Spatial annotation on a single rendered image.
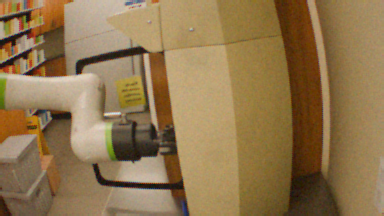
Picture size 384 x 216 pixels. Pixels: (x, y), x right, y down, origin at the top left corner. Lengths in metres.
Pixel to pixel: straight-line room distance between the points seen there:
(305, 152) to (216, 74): 0.55
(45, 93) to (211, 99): 0.46
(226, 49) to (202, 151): 0.20
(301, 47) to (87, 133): 0.63
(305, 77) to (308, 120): 0.13
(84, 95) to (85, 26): 4.94
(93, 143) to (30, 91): 0.25
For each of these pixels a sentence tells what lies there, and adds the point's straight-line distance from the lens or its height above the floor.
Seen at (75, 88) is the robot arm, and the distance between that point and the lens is 1.14.
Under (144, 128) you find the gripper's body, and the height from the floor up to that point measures 1.23.
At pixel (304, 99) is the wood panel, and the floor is 1.19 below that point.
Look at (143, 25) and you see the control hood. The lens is 0.90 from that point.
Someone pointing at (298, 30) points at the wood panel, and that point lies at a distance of 1.28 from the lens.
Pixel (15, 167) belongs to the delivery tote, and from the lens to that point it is 3.08.
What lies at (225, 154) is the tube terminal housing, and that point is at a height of 1.20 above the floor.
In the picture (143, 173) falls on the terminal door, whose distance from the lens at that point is 1.33.
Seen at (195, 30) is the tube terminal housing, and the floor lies 1.44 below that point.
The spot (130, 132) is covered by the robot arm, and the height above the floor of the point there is 1.23.
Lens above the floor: 1.54
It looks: 15 degrees down
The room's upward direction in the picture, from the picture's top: 8 degrees counter-clockwise
